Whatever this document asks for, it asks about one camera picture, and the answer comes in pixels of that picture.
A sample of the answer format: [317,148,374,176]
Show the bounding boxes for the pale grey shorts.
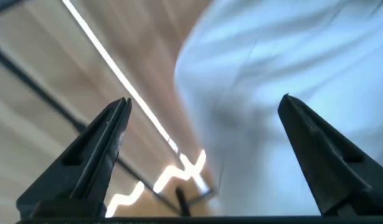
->
[173,0,383,217]

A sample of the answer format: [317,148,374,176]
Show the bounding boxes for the beige curtain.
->
[0,0,217,218]

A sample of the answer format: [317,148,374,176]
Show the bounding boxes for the black clothes rack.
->
[0,0,217,218]

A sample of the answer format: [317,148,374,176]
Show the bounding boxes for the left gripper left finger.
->
[16,96,133,218]

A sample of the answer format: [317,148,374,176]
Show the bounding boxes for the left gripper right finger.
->
[277,93,383,217]

